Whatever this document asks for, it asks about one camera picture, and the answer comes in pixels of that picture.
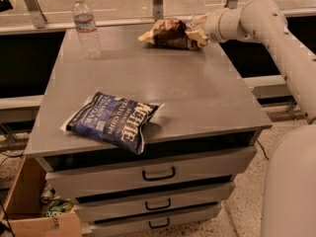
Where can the grey drawer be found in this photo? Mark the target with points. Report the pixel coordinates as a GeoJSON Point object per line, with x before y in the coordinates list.
{"type": "Point", "coordinates": [147, 201]}
{"type": "Point", "coordinates": [106, 179]}
{"type": "Point", "coordinates": [157, 220]}

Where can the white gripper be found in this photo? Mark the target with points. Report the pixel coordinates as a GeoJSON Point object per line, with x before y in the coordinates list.
{"type": "Point", "coordinates": [213, 28]}

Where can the middle grey drawer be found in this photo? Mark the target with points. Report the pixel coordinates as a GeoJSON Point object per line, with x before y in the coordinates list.
{"type": "Point", "coordinates": [147, 201]}

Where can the grey drawer cabinet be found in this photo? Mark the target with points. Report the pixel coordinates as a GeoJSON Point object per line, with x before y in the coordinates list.
{"type": "Point", "coordinates": [205, 104]}

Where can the bottom grey drawer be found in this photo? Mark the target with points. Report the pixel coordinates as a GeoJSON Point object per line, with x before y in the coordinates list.
{"type": "Point", "coordinates": [157, 220]}

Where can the clear plastic water bottle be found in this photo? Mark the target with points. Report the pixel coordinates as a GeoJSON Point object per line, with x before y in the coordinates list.
{"type": "Point", "coordinates": [86, 28]}

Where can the green snack bag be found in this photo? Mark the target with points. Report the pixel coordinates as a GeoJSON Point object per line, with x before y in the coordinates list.
{"type": "Point", "coordinates": [57, 207]}

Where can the metal railing frame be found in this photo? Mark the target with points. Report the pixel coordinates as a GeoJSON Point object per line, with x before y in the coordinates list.
{"type": "Point", "coordinates": [27, 16]}

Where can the blue kettle chip bag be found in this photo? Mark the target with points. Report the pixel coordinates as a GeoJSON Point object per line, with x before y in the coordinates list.
{"type": "Point", "coordinates": [118, 121]}

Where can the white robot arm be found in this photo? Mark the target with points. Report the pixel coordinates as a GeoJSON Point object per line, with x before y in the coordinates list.
{"type": "Point", "coordinates": [289, 203]}

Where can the top grey drawer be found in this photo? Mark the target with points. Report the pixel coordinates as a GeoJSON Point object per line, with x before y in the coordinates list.
{"type": "Point", "coordinates": [106, 179]}

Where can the cardboard box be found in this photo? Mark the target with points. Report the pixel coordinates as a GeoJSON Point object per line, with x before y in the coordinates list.
{"type": "Point", "coordinates": [23, 210]}

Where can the brown chip bag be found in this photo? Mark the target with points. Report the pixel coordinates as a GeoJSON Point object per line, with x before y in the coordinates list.
{"type": "Point", "coordinates": [171, 33]}

